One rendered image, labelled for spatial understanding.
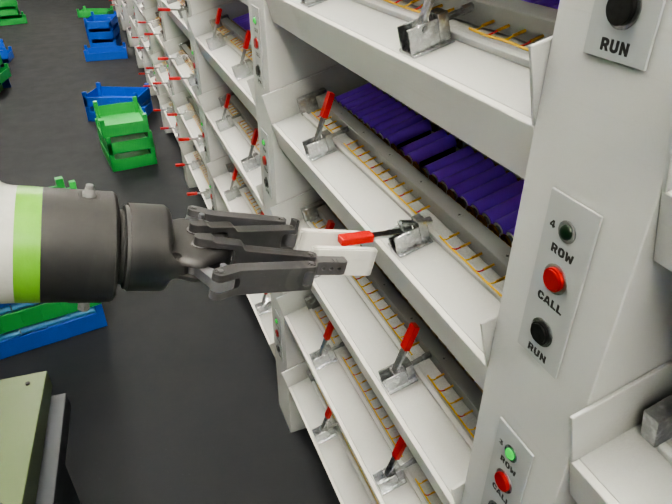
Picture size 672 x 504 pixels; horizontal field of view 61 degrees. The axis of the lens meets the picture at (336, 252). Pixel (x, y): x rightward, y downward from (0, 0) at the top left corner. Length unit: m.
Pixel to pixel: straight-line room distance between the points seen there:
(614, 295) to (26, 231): 0.39
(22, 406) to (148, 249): 0.71
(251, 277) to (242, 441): 0.95
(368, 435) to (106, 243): 0.58
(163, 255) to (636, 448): 0.37
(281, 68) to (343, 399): 0.55
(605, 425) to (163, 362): 1.34
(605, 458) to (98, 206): 0.41
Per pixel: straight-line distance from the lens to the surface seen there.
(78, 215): 0.47
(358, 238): 0.56
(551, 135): 0.36
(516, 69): 0.45
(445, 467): 0.66
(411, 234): 0.59
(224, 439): 1.41
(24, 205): 0.47
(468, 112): 0.44
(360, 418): 0.95
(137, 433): 1.47
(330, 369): 1.03
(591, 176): 0.34
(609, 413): 0.42
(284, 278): 0.49
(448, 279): 0.55
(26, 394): 1.17
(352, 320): 0.81
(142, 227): 0.48
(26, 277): 0.47
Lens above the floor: 1.07
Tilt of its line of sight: 33 degrees down
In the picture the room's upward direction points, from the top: straight up
